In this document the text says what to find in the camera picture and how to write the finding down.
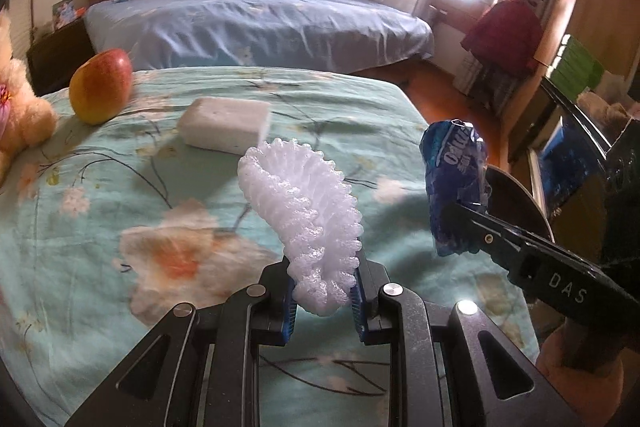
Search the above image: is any red coat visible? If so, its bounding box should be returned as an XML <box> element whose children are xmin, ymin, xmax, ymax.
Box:
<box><xmin>459</xmin><ymin>0</ymin><xmax>544</xmax><ymax>74</ymax></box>

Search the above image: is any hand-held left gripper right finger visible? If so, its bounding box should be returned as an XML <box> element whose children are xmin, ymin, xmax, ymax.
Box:
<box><xmin>350</xmin><ymin>262</ymin><xmax>581</xmax><ymax>427</ymax></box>

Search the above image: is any photo frame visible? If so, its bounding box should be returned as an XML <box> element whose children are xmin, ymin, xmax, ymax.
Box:
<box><xmin>52</xmin><ymin>0</ymin><xmax>76</xmax><ymax>30</ymax></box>

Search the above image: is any black chair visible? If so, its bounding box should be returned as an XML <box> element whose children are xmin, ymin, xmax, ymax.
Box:
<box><xmin>482</xmin><ymin>164</ymin><xmax>556</xmax><ymax>249</ymax></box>

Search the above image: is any metal drying rack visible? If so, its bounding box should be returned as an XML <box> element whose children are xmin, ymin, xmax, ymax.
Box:
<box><xmin>454</xmin><ymin>51</ymin><xmax>522</xmax><ymax>114</ymax></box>

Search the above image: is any person's right hand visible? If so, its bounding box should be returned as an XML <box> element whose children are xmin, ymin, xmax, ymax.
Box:
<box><xmin>537</xmin><ymin>327</ymin><xmax>626</xmax><ymax>378</ymax></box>

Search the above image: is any white foam block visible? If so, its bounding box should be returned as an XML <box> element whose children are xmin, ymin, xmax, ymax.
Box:
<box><xmin>178</xmin><ymin>97</ymin><xmax>273</xmax><ymax>156</ymax></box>

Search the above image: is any cream teddy bear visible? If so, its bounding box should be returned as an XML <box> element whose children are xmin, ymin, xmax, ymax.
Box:
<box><xmin>0</xmin><ymin>14</ymin><xmax>59</xmax><ymax>184</ymax></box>

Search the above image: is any white foam fruit net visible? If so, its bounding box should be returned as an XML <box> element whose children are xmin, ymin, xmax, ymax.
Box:
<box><xmin>237</xmin><ymin>139</ymin><xmax>364</xmax><ymax>319</ymax></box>

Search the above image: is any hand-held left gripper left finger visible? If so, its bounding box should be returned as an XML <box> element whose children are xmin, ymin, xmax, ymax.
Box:
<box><xmin>65</xmin><ymin>259</ymin><xmax>301</xmax><ymax>427</ymax></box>

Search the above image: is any red apple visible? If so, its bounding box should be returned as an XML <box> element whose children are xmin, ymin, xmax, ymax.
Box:
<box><xmin>68</xmin><ymin>48</ymin><xmax>134</xmax><ymax>126</ymax></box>

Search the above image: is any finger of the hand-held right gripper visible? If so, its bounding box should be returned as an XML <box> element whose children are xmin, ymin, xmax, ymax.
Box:
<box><xmin>452</xmin><ymin>202</ymin><xmax>531</xmax><ymax>275</ymax></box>

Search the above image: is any dark wooden nightstand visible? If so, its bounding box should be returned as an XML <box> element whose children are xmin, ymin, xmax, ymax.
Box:
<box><xmin>25</xmin><ymin>17</ymin><xmax>96</xmax><ymax>96</ymax></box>

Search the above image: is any teal floral blanket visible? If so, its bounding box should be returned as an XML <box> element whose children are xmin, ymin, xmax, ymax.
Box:
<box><xmin>0</xmin><ymin>66</ymin><xmax>544</xmax><ymax>427</ymax></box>

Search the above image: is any blue snack wrapper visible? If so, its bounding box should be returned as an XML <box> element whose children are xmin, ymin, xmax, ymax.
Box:
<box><xmin>419</xmin><ymin>119</ymin><xmax>494</xmax><ymax>258</ymax></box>

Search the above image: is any bed with blue sheet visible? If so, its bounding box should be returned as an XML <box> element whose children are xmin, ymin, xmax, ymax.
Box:
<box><xmin>82</xmin><ymin>0</ymin><xmax>435</xmax><ymax>74</ymax></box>

